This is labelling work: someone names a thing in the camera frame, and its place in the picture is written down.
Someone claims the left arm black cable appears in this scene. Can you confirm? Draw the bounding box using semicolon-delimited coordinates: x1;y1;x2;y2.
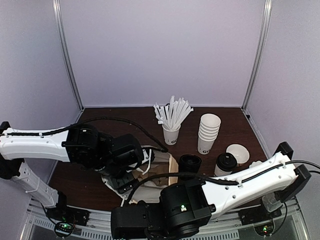
4;117;170;153

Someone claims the stack of black lids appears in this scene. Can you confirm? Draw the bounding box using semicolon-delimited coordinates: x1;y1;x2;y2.
178;154;202;173

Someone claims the cardboard cup carrier tray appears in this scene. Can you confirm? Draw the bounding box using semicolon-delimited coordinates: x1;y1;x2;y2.
131;164;169;187

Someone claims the white scalloped bowl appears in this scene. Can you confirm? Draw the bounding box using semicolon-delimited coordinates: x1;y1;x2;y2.
249;160;263;168

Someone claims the white round bowl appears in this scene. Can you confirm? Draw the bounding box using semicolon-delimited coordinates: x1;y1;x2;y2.
226;144;250;167

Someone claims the right metal wall post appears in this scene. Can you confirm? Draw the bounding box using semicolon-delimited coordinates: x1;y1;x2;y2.
241;0;272;112

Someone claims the stack of white paper cups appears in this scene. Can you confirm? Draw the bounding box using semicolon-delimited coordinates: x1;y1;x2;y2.
197;113;222;155

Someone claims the black cup lid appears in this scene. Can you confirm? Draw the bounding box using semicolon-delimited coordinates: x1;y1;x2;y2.
216;152;238;172

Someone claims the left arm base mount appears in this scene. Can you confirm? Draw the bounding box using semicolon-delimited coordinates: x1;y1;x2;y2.
42;205;90;239

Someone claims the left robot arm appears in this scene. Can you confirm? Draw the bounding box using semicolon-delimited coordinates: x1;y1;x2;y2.
0;121;147;222

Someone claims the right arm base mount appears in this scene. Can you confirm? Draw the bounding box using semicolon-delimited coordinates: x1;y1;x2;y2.
238;205;284;238

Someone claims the white paper coffee cup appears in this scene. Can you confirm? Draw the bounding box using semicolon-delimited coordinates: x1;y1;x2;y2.
214;165;234;177

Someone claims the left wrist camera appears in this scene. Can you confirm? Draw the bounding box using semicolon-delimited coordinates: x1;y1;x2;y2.
141;147;155;166

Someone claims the paper cup holding straws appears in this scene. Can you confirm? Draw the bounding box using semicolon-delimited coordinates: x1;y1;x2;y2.
162;124;181;146

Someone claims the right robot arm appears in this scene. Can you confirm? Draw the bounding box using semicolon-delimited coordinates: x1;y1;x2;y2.
110;142;311;240

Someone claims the metal wall post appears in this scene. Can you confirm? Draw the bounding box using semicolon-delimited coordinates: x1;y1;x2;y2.
52;0;85;111
241;0;272;112

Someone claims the left metal wall post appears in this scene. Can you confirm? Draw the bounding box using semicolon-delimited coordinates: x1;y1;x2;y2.
52;0;85;111

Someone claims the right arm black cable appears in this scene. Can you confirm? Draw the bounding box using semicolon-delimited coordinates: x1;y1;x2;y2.
121;159;320;208

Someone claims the aluminium front rail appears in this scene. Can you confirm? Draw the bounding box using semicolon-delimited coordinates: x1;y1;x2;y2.
24;194;306;240

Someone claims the bundle of wrapped straws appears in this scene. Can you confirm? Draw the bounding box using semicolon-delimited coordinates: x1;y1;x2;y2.
153;95;194;131

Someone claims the brown paper bag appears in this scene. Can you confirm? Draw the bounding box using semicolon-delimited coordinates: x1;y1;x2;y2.
101;146;179;204

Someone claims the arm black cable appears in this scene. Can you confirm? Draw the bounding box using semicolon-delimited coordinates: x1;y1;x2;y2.
121;159;320;208
4;117;170;153

